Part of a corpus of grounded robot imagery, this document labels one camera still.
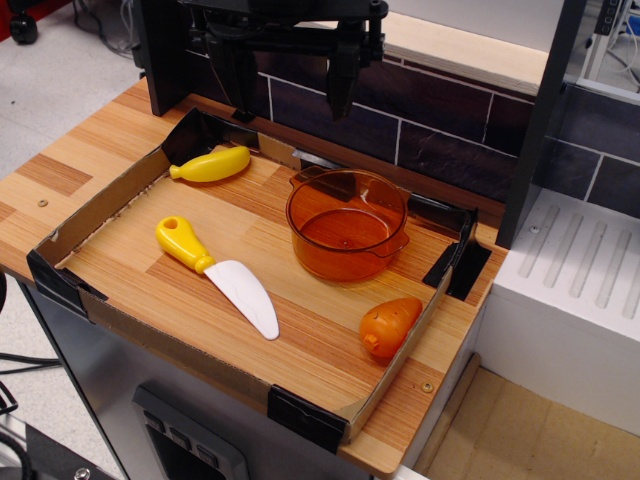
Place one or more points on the black toy stove control panel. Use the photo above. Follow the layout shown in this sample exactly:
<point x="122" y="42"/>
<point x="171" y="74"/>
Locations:
<point x="184" y="448"/>

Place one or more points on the yellow toy banana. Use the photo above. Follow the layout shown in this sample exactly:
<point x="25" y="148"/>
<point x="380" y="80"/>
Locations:
<point x="213" y="166"/>

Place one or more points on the orange toy carrot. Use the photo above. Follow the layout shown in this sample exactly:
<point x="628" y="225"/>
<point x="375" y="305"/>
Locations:
<point x="384" y="328"/>

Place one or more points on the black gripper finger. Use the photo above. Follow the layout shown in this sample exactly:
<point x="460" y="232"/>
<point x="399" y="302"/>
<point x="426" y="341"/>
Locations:
<point x="236" y="71"/>
<point x="342" y="77"/>

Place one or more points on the cardboard fence with black tape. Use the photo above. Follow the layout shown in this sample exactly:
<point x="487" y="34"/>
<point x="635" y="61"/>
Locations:
<point x="315" y="379"/>

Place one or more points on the yellow handled white toy knife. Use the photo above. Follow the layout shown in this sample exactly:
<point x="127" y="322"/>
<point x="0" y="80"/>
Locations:
<point x="233" y="279"/>

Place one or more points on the transparent orange toy pot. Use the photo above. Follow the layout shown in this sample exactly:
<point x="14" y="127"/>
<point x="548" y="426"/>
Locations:
<point x="347" y="225"/>

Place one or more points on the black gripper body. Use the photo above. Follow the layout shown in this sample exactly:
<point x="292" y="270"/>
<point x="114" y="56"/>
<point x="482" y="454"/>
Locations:
<point x="226" y="30"/>

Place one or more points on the black office chair wheel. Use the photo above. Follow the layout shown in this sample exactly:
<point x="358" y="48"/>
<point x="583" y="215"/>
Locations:
<point x="23" y="29"/>

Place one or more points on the white toy sink drainboard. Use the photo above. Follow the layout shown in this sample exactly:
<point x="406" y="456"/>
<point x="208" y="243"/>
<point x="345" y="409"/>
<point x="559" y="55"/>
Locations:
<point x="579" y="263"/>

